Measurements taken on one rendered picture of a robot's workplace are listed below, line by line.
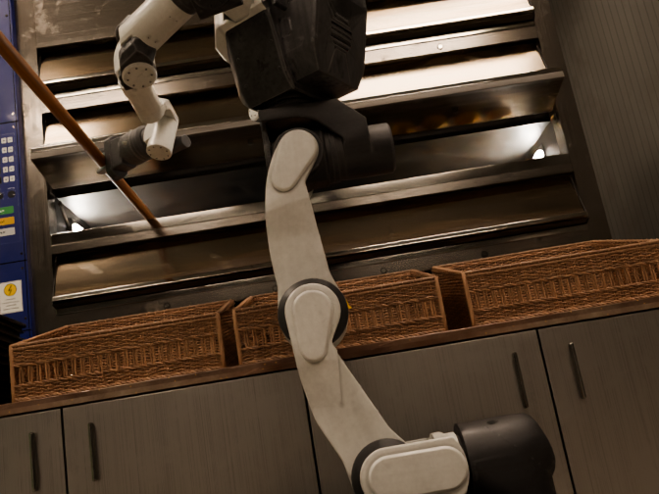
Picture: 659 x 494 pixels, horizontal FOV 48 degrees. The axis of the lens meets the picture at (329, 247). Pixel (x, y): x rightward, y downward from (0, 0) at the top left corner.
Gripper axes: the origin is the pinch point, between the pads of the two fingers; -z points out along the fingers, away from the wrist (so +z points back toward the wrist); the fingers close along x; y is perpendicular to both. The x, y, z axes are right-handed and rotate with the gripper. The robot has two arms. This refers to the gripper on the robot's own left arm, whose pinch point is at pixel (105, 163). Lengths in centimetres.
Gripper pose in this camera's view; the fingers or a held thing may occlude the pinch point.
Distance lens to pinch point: 214.0
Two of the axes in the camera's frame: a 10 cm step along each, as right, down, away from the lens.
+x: 1.6, 9.6, -2.4
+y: 5.7, 1.1, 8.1
